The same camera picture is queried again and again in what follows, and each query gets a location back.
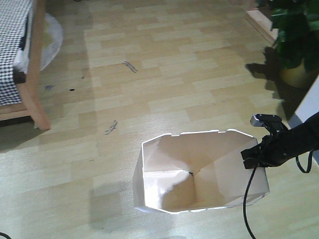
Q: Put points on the black white checkered bedding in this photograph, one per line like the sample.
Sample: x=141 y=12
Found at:
x=13 y=18

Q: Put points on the round grey rug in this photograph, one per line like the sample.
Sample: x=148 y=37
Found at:
x=52 y=40

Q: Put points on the white paper trash bin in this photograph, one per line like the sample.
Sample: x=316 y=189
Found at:
x=196 y=171

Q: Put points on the green potted plant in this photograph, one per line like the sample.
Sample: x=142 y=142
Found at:
x=297 y=41

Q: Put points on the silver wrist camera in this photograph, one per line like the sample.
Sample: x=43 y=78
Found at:
x=259 y=120

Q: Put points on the wooden bed frame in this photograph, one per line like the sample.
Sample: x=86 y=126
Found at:
x=28 y=91

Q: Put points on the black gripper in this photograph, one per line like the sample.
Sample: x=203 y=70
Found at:
x=263 y=154

